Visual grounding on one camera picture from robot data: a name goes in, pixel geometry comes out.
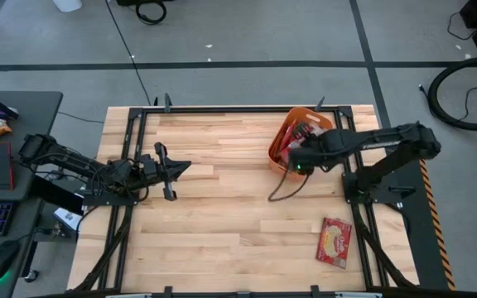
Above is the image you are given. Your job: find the black coiled cable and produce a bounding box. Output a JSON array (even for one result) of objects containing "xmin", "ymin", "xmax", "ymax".
[{"xmin": 134, "ymin": 0, "xmax": 168, "ymax": 26}]

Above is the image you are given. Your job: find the black box under desk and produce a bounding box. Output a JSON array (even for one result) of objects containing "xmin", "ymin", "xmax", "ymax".
[{"xmin": 29, "ymin": 175, "xmax": 85, "ymax": 215}]

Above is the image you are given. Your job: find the black platform with hazard stripe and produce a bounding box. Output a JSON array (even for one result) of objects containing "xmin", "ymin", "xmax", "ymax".
[{"xmin": 383, "ymin": 142, "xmax": 457, "ymax": 291}]

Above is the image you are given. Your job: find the small white box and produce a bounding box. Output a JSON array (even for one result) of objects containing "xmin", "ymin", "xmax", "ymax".
[{"xmin": 53, "ymin": 206, "xmax": 83, "ymax": 231}]

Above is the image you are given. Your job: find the black computer mouse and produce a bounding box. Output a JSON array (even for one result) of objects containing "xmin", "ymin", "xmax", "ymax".
[{"xmin": 0, "ymin": 239, "xmax": 21, "ymax": 282}]

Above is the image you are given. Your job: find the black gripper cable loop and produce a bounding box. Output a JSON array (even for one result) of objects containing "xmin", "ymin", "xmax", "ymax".
[{"xmin": 267, "ymin": 163, "xmax": 311, "ymax": 204}]

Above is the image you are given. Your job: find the long black floor cable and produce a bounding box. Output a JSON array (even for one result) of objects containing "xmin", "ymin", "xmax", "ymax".
[{"xmin": 104, "ymin": 0, "xmax": 152, "ymax": 107}]

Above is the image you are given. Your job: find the large black hose ring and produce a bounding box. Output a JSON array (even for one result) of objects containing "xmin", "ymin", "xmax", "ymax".
[{"xmin": 427, "ymin": 55, "xmax": 477, "ymax": 132}]

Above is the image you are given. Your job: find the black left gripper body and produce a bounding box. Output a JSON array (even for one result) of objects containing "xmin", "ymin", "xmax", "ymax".
[{"xmin": 138, "ymin": 142, "xmax": 178, "ymax": 202}]

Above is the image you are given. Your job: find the orange plastic basket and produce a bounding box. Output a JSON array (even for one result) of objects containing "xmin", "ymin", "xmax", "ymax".
[{"xmin": 267, "ymin": 106, "xmax": 335, "ymax": 183}]

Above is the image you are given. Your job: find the dark grey desk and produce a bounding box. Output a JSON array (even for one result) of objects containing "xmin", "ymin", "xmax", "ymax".
[{"xmin": 0, "ymin": 90, "xmax": 64, "ymax": 298}]

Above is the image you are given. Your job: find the black aluminium table frame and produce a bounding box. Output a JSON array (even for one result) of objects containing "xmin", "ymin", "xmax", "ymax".
[{"xmin": 72, "ymin": 94, "xmax": 417, "ymax": 295}]

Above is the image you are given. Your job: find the thin black floor cable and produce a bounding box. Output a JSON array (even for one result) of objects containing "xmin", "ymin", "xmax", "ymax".
[{"xmin": 55, "ymin": 110, "xmax": 105, "ymax": 124}]

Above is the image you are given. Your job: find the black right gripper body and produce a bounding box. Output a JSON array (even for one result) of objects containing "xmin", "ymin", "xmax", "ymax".
[{"xmin": 291, "ymin": 129, "xmax": 341, "ymax": 175}]

